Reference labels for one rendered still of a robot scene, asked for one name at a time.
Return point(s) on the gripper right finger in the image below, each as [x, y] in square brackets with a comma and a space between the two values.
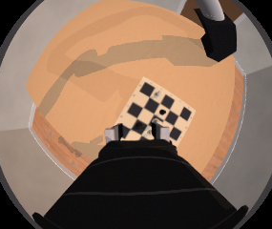
[160, 132]

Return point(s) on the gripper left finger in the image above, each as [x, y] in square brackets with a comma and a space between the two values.
[114, 133]

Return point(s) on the chessboard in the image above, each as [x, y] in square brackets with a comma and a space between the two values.
[143, 107]

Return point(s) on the white bishop chess piece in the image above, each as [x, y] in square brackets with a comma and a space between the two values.
[157, 94]

